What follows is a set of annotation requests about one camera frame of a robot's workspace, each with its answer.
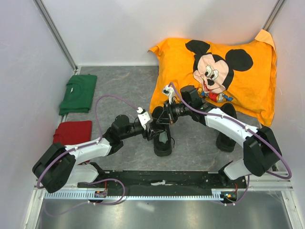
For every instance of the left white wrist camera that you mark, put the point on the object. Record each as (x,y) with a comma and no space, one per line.
(144,118)

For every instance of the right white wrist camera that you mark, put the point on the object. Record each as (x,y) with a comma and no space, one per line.
(170,92)

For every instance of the green folded shirt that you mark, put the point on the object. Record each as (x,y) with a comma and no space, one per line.
(79,94)

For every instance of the orange Mickey Mouse pillow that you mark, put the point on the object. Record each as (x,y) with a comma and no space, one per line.
(243,75)

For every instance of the aluminium front rail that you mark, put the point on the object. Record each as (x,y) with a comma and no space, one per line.
(115,186)

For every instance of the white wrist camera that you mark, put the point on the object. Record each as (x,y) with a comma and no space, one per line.
(170,92)
(144,118)

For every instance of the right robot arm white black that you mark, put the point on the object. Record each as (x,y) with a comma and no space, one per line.
(260,147)

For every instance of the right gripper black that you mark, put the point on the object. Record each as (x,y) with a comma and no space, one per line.
(172,119)

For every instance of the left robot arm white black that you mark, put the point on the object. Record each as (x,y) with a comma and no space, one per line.
(63,165)

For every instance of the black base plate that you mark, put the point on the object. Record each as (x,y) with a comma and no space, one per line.
(204,179)

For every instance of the right aluminium frame post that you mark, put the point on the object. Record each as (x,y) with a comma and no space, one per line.
(273,14)

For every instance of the left aluminium frame post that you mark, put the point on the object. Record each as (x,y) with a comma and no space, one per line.
(56,34)

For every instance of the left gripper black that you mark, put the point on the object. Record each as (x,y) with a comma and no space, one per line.
(152,133)

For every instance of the grey slotted cable duct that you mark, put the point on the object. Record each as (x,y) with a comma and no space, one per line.
(93,195)

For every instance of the black shoe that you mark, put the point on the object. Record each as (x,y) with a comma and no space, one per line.
(223,142)
(162,142)

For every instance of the red folded shirt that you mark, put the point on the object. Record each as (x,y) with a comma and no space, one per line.
(72,133)

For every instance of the aluminium frame post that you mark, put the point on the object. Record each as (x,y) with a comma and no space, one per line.
(273,14)
(56,34)

